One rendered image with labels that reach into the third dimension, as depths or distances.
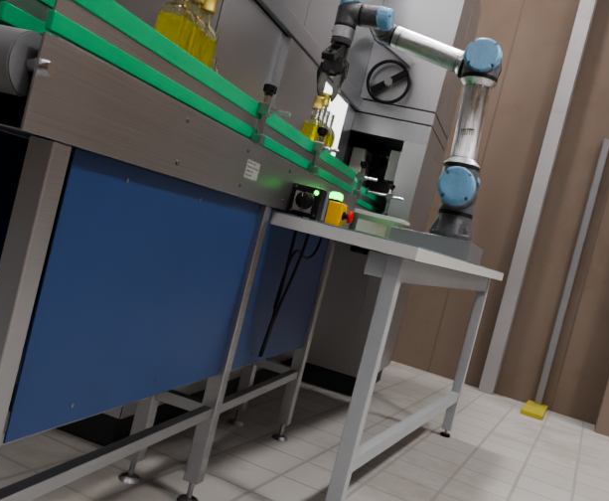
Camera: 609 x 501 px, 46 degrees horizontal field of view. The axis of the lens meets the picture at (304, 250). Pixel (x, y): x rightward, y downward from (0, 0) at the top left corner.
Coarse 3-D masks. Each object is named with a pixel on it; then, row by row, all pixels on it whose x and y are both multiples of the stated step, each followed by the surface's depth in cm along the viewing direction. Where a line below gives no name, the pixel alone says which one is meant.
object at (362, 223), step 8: (360, 216) 262; (368, 216) 261; (352, 224) 262; (360, 224) 262; (368, 224) 261; (376, 224) 260; (384, 224) 259; (392, 224) 258; (400, 224) 258; (368, 232) 261; (376, 232) 260; (384, 232) 259
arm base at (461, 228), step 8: (440, 216) 243; (448, 216) 240; (456, 216) 240; (464, 216) 240; (472, 216) 243; (432, 224) 246; (440, 224) 241; (448, 224) 239; (456, 224) 239; (464, 224) 240; (432, 232) 242; (440, 232) 239; (448, 232) 238; (456, 232) 238; (464, 232) 240; (472, 240) 242
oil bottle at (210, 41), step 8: (208, 0) 151; (216, 0) 152; (208, 8) 151; (200, 16) 152; (208, 16) 152; (208, 24) 152; (208, 32) 150; (208, 40) 151; (216, 40) 154; (208, 48) 152; (200, 56) 150; (208, 56) 153; (208, 64) 153
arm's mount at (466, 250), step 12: (396, 228) 237; (396, 240) 237; (408, 240) 235; (420, 240) 234; (432, 240) 232; (444, 240) 231; (456, 240) 229; (444, 252) 231; (456, 252) 229; (468, 252) 228; (480, 252) 248
